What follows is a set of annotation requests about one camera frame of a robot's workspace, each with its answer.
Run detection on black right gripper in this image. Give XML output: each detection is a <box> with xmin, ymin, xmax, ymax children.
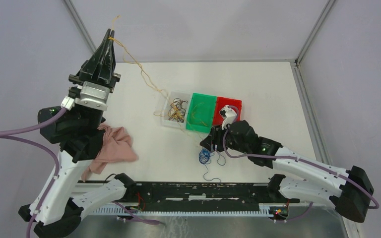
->
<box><xmin>200</xmin><ymin>121</ymin><xmax>250</xmax><ymax>155</ymax></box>

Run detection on blue cables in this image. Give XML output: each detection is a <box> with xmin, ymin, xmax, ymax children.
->
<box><xmin>198</xmin><ymin>147</ymin><xmax>227</xmax><ymax>183</ymax></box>

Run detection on brown cable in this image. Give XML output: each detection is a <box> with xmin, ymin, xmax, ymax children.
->
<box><xmin>167</xmin><ymin>98</ymin><xmax>189</xmax><ymax>124</ymax></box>

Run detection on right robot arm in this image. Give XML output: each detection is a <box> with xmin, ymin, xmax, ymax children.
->
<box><xmin>200</xmin><ymin>120</ymin><xmax>379</xmax><ymax>223</ymax></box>

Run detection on green plastic bin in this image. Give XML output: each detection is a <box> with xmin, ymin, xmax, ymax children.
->
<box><xmin>186</xmin><ymin>93</ymin><xmax>217</xmax><ymax>133</ymax></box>

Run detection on red plastic bin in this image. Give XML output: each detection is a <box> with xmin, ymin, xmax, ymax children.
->
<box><xmin>211</xmin><ymin>96</ymin><xmax>243</xmax><ymax>127</ymax></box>

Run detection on clear plastic bin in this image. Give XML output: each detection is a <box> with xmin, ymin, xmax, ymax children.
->
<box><xmin>161</xmin><ymin>91</ymin><xmax>191</xmax><ymax>130</ymax></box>

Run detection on pink cloth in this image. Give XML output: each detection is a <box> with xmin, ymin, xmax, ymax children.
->
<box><xmin>80</xmin><ymin>123</ymin><xmax>138</xmax><ymax>182</ymax></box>

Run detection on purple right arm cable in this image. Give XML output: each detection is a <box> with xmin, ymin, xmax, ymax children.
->
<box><xmin>222</xmin><ymin>106</ymin><xmax>380</xmax><ymax>222</ymax></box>

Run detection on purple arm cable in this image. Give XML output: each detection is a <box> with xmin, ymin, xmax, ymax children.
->
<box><xmin>222</xmin><ymin>106</ymin><xmax>380</xmax><ymax>222</ymax></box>
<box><xmin>0</xmin><ymin>107</ymin><xmax>68</xmax><ymax>238</ymax></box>

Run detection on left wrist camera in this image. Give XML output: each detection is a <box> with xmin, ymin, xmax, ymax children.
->
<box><xmin>61</xmin><ymin>81</ymin><xmax>111</xmax><ymax>111</ymax></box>

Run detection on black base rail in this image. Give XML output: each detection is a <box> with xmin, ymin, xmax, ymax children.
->
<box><xmin>116</xmin><ymin>181</ymin><xmax>300</xmax><ymax>212</ymax></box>

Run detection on white slotted cable duct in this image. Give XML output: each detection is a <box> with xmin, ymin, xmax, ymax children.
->
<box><xmin>88</xmin><ymin>204</ymin><xmax>272</xmax><ymax>218</ymax></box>

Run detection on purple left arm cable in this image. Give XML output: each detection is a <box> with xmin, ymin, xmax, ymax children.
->
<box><xmin>0</xmin><ymin>107</ymin><xmax>68</xmax><ymax>238</ymax></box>

